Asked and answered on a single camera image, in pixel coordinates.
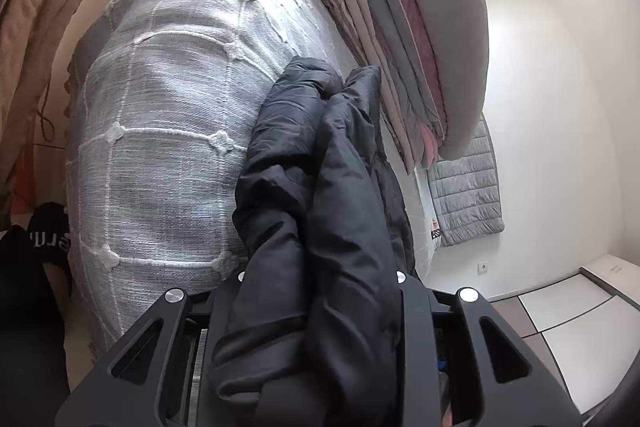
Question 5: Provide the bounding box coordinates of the black puffer jacket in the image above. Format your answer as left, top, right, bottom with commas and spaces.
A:
210, 57, 414, 426

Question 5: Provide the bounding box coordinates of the grey quilted headboard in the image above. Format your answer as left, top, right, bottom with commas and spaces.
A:
427, 117, 504, 247

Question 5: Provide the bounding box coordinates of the grey checked bedspread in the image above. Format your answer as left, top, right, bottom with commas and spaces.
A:
66, 0, 356, 355

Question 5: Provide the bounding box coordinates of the stack of folded quilts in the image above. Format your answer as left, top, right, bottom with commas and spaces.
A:
321, 0, 447, 170

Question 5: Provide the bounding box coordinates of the grey top pillow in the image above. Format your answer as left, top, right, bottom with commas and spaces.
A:
416, 0, 489, 160

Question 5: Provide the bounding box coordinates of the black slipper with lettering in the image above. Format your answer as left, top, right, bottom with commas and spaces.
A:
27, 202, 73, 296

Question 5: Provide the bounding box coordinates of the brown garment by bed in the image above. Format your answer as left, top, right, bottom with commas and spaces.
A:
0, 0, 106, 228

